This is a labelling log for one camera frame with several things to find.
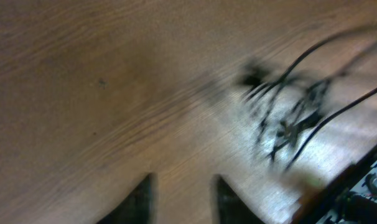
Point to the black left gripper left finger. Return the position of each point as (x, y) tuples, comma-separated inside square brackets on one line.
[(136, 208)]

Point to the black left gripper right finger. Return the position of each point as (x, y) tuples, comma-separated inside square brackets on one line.
[(229, 207)]

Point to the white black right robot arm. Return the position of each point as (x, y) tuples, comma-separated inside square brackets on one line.
[(350, 198)]

